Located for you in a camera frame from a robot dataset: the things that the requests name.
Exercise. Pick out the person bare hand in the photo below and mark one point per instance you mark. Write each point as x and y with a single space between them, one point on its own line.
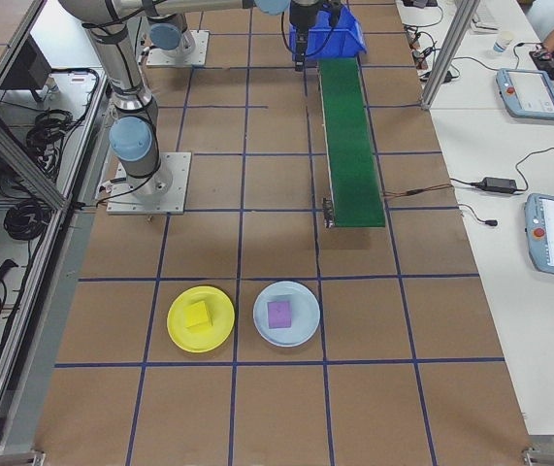
551 47

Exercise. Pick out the small circuit board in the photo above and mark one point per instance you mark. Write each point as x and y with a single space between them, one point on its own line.
414 39
423 60

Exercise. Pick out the black control box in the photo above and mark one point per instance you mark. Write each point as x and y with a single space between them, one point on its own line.
29 68

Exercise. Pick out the green conveyor belt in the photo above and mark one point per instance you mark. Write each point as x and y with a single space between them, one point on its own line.
354 170

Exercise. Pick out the V-shaped aluminium frame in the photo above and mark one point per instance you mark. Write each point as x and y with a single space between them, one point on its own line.
14 155

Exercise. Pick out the yellow plate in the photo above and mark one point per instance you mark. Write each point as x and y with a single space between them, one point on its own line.
179 335

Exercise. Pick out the black electronics board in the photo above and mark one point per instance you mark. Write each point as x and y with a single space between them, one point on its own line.
543 57

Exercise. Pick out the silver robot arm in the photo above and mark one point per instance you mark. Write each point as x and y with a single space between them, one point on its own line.
121 73
165 36

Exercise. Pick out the white paper cup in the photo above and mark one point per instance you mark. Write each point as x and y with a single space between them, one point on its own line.
503 43

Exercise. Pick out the purple foam block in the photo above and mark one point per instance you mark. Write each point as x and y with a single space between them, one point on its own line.
279 315

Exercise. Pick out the light blue plate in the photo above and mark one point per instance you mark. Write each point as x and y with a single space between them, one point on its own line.
262 315

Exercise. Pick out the blue plastic storage bin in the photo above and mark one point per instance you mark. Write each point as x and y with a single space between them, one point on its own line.
349 43

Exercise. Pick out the white square base plate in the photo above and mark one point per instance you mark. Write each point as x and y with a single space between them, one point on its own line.
174 194
199 48

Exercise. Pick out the aluminium foot bar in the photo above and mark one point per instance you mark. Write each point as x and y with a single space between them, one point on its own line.
5 458
548 456

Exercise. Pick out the black power adapter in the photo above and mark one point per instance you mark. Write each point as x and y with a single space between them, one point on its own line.
444 76
497 184

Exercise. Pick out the aluminium profile post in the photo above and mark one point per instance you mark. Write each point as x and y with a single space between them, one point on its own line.
446 58

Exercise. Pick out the yellow foam block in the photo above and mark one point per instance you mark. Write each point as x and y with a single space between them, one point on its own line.
196 315

